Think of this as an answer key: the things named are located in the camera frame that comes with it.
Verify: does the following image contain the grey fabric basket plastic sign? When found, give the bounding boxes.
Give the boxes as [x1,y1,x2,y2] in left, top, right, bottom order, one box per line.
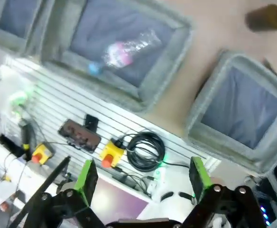
[40,0,194,114]

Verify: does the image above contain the small black device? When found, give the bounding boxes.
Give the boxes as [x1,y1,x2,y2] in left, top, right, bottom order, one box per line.
[84,114,100,131]

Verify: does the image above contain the black handle with yellow band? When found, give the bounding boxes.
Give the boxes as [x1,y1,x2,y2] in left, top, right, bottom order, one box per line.
[19,118,32,162]

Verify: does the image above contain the brown glass bottle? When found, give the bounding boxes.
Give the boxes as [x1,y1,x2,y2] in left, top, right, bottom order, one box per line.
[245,3,277,33]

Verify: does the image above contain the grey fabric basket can sign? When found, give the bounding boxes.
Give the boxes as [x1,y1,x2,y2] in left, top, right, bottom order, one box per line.
[185,49,277,176]

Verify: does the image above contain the yellow emergency stop button box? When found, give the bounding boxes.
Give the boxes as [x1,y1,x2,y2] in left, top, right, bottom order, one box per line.
[99,139,125,168]
[31,142,55,164]

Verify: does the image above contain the purple glowing screen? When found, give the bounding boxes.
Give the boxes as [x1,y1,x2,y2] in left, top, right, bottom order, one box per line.
[91,177,151,226]

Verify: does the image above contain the black smartphone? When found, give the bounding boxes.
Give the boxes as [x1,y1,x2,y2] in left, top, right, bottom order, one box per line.
[57,118,102,154]

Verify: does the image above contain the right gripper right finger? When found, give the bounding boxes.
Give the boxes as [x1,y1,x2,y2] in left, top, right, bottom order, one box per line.
[183,156,268,228]

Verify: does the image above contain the white slatted aluminium panel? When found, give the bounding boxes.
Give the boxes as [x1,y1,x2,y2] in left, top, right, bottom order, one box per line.
[0,56,222,198]

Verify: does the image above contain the crushed plastic bottle pink label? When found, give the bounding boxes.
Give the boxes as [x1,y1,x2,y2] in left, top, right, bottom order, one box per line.
[88,32,163,76]

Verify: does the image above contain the coiled black cable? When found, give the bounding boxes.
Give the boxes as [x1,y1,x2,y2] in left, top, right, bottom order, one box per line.
[126,132,166,171]

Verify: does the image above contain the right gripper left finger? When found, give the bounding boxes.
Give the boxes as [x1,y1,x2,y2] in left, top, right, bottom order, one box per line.
[22,159,106,228]

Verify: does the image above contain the grey fabric basket bottle sign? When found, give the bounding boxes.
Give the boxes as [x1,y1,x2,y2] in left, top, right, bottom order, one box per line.
[0,0,44,57]

